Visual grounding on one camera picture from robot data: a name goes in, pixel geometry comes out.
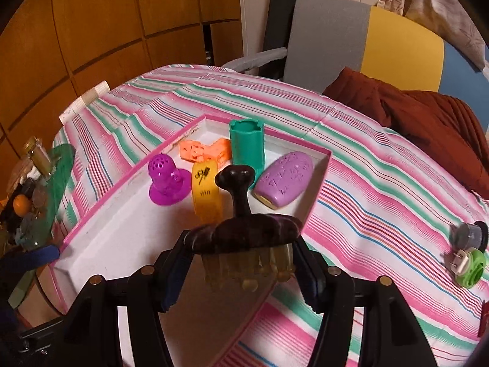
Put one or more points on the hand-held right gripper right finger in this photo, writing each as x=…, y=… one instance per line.
x=309, y=275

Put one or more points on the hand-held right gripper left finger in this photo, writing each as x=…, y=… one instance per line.
x=175, y=275

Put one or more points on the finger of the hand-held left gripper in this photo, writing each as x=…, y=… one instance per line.
x=36, y=257

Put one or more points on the dark wooden massage brush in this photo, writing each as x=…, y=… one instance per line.
x=248, y=229

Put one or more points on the white tray with pink rim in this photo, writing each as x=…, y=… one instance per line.
x=114, y=229

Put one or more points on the lilac oval plastic piece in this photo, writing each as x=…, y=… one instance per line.
x=282, y=179

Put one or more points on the magenta perforated plastic piece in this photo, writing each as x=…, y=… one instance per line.
x=164, y=176

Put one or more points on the orange plastic block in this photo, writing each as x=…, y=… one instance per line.
x=195, y=151

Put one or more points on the green plastic cylinder piece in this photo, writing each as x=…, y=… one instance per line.
x=246, y=149

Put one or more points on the orange fruit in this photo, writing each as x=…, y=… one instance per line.
x=21, y=204

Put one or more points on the green glass table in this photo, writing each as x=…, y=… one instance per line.
x=61, y=183

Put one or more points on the glass bottle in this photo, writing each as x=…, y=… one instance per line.
x=38, y=158

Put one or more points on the pink green striped cloth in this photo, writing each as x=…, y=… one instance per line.
x=382, y=198

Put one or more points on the small white plastic piece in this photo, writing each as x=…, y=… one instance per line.
x=460, y=263

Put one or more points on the grey round plastic piece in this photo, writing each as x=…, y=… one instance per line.
x=468, y=235

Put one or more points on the white ribbed roll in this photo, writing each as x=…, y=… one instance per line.
x=86, y=97

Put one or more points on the brown jacket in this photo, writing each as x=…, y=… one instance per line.
x=420, y=122

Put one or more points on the grey padded armrest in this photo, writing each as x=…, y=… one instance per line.
x=259, y=56

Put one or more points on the grey yellow blue padded panel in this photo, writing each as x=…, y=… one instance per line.
x=328, y=38

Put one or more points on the wooden wardrobe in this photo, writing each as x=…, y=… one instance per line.
x=95, y=15

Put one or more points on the black rolled mat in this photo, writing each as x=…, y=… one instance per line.
x=280, y=15

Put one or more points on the beige patterned curtain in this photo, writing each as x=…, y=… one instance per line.
x=458, y=19

